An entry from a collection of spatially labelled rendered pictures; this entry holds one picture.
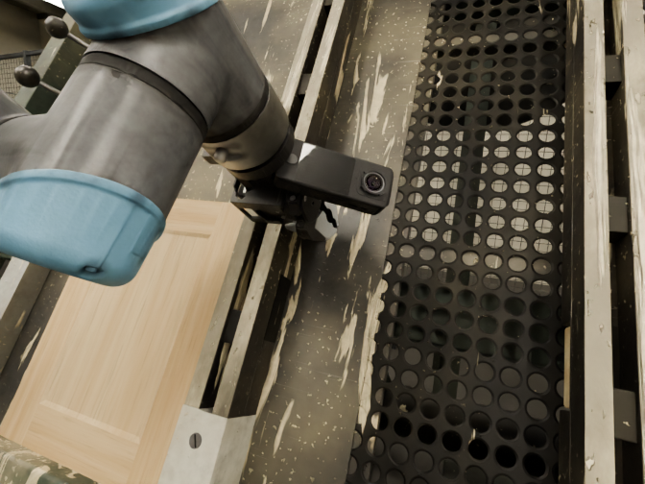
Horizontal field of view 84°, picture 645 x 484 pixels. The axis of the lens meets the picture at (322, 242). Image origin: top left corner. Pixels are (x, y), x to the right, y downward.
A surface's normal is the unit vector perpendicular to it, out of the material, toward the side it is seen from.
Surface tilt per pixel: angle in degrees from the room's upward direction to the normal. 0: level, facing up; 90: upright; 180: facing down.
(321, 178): 65
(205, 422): 60
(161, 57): 73
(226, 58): 98
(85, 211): 80
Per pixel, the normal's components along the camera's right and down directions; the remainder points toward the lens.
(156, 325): -0.29, -0.36
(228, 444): 0.93, 0.11
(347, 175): 0.21, -0.24
